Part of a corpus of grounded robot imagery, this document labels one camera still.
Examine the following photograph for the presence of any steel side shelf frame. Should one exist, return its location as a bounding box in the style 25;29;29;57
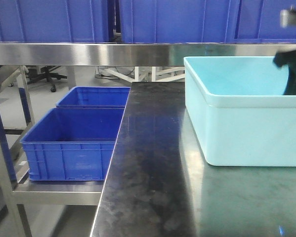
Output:
0;66;103;237

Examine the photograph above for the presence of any upper middle blue crate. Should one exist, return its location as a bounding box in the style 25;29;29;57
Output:
119;0;240;43

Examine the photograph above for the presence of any stainless steel shelf rail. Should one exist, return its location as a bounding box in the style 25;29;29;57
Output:
0;42;296;67

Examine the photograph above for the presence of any far blue crate lower shelf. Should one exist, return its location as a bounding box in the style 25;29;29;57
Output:
56;86;130;108

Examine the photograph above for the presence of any black office chair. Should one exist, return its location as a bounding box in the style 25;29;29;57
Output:
26;66;68;92

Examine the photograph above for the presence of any upper right blue crate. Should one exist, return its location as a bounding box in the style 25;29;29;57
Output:
234;0;296;43

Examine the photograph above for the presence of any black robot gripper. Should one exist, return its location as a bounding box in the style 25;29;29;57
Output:
273;6;296;95

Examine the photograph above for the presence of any light blue plastic tub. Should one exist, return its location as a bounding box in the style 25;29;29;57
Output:
184;56;296;167

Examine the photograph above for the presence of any white table frame background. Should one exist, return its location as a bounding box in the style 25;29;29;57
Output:
95;66;185;83

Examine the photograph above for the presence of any blue crate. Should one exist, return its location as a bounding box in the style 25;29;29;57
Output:
0;0;113;43
234;0;296;43
119;0;240;43

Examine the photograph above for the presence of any near blue crate lower shelf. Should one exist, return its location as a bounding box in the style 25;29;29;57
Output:
21;108;124;181

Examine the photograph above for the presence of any upper left blue crate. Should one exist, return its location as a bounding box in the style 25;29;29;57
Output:
0;0;113;43

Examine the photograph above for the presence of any blue crate shelf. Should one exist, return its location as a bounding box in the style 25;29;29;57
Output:
56;86;130;108
21;108;124;181

